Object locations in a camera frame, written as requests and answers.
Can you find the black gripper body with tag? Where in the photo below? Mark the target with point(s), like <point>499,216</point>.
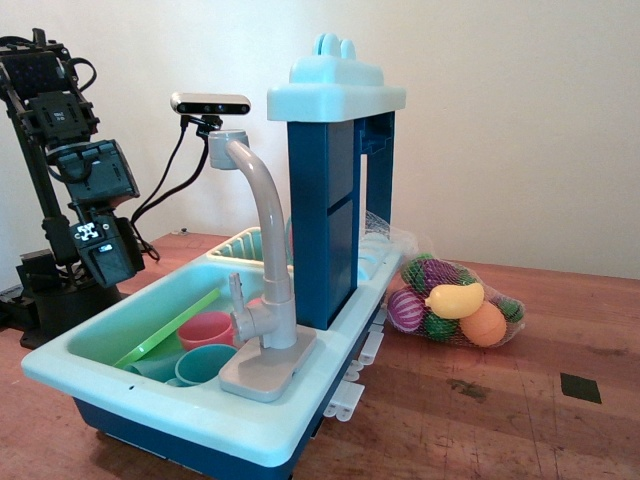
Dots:
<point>106,244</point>

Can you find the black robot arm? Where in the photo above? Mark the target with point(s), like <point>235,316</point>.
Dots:
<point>78,181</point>

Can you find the grey faucet lever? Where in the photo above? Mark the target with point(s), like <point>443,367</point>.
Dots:
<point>237,297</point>

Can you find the green cutting board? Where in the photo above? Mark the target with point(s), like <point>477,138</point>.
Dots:
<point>155,339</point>

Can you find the pink toy cup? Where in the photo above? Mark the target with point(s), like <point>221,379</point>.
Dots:
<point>207,328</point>

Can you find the toy sink basin blue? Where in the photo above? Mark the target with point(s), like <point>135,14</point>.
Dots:
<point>203,427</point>

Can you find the teal toy cup lying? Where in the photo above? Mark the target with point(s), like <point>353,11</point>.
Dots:
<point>157,371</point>

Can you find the green dish rack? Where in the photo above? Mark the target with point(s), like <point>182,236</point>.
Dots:
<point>244,248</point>

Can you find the grey toy faucet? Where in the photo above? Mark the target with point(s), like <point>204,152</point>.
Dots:
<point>275,346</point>

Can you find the blue toy shelf tower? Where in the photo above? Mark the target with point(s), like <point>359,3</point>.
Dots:
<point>340,119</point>

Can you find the purple toy onion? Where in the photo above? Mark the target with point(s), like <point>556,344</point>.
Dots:
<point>406,310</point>

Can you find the mesh bag of toy food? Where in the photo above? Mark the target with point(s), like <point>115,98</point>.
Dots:
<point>421,271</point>

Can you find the yellow toy mango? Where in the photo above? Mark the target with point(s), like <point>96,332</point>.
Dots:
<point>455,301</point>

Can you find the orange toy fruit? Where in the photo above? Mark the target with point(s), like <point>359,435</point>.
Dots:
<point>485,327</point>

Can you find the black tape patch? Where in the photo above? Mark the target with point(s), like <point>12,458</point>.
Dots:
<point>580,388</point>

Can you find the silver depth camera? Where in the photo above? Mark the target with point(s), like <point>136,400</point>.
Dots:
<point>209,104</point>

